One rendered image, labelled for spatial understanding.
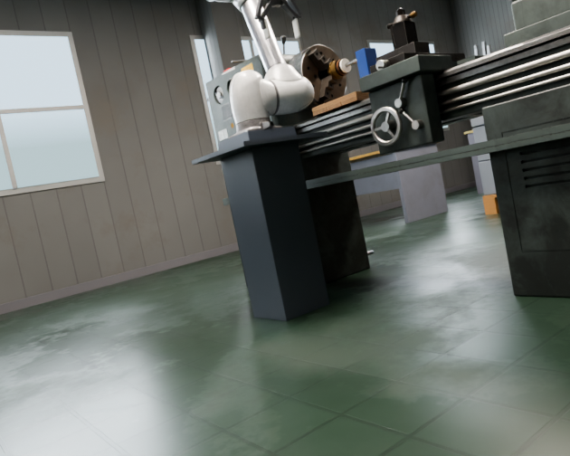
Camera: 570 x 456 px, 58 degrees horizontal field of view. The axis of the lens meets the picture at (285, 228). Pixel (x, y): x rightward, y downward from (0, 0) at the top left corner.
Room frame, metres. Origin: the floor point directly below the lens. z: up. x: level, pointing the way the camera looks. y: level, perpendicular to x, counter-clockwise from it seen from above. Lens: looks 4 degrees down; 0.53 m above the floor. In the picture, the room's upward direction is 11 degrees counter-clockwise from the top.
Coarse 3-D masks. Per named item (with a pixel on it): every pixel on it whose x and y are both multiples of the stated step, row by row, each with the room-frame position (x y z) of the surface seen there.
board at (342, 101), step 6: (348, 96) 2.38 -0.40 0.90; (354, 96) 2.35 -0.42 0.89; (360, 96) 2.36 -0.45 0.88; (366, 96) 2.39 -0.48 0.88; (330, 102) 2.47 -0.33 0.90; (336, 102) 2.45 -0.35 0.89; (342, 102) 2.42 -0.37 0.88; (348, 102) 2.39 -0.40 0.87; (354, 102) 2.40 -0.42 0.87; (312, 108) 2.58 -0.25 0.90; (318, 108) 2.54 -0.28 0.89; (324, 108) 2.51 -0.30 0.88; (330, 108) 2.48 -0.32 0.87; (336, 108) 2.45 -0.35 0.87; (318, 114) 2.55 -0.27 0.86
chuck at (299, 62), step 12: (312, 48) 2.69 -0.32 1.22; (324, 48) 2.75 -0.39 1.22; (300, 60) 2.65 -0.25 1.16; (336, 60) 2.79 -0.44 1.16; (300, 72) 2.64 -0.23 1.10; (312, 72) 2.67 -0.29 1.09; (324, 72) 2.78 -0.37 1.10; (312, 84) 2.67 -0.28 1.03; (336, 84) 2.77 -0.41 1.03; (336, 96) 2.76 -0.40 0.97
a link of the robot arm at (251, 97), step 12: (240, 72) 2.26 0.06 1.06; (252, 72) 2.26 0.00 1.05; (240, 84) 2.23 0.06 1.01; (252, 84) 2.23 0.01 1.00; (264, 84) 2.26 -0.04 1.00; (240, 96) 2.23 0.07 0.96; (252, 96) 2.23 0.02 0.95; (264, 96) 2.25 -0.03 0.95; (276, 96) 2.28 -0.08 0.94; (240, 108) 2.23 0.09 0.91; (252, 108) 2.22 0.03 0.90; (264, 108) 2.25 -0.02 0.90; (276, 108) 2.30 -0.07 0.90; (240, 120) 2.25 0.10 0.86
